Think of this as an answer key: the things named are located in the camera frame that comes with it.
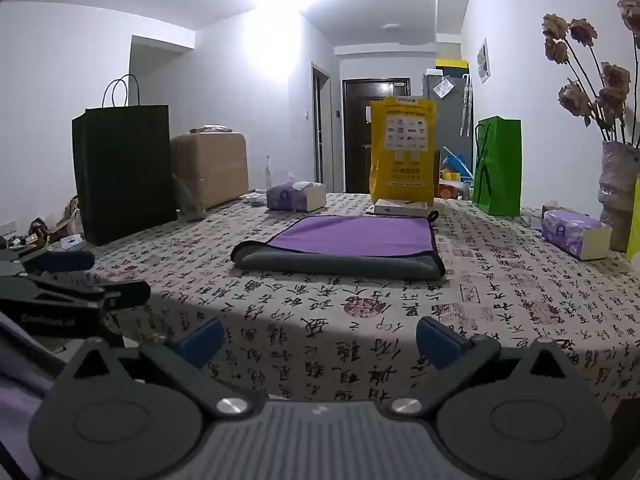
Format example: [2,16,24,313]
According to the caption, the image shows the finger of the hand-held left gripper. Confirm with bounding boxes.
[15,250,96,276]
[0,272,152,313]

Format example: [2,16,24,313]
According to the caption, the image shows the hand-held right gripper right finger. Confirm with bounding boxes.
[390,316,583,414]

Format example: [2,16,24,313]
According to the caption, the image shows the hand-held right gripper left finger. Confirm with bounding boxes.
[64,317,266,419]

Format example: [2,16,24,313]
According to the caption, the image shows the purple and grey towel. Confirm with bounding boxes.
[230,212,446,281]

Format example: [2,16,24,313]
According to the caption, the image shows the calligraphy print tablecloth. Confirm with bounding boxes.
[85,191,640,406]

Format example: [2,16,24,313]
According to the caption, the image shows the black paper bag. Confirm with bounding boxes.
[71,74,179,247]

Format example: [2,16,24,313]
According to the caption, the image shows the clear plastic bag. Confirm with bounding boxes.
[172,174,211,221]

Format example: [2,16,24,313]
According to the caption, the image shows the white flat box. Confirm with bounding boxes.
[374,199,435,217]

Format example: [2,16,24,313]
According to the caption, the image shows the brown cardboard box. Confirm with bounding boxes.
[170,129,249,211]

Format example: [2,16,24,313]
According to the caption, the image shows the purple tissue pack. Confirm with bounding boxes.
[541,209,613,261]
[266,182,327,213]

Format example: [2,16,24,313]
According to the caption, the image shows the blue plastic bag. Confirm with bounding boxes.
[441,146,474,183]

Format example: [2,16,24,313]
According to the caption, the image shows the green paper bag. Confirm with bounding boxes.
[472,116,523,217]

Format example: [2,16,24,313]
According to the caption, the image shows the yellow plastic bag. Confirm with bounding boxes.
[369,96,436,206]

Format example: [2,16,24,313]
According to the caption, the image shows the dark wooden door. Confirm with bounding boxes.
[342,78,411,195]

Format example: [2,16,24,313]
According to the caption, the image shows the grey refrigerator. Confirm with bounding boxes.
[423,73,474,171]

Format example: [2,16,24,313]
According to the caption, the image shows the wrapped flower vase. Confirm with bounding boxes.
[598,141,640,253]

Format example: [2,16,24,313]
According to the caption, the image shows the dried rose bouquet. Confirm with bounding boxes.
[542,0,640,147]

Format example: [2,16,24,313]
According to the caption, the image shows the wall picture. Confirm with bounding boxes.
[476,37,490,84]

